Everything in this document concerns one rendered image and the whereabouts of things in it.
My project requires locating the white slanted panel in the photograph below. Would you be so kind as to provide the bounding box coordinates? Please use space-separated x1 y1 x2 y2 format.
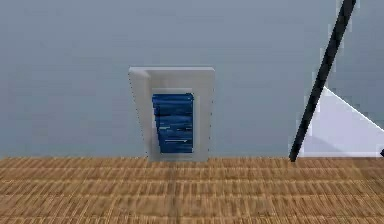
297 86 384 158

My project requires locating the black slanted pole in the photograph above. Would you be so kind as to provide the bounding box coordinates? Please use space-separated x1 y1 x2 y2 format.
288 0 357 163

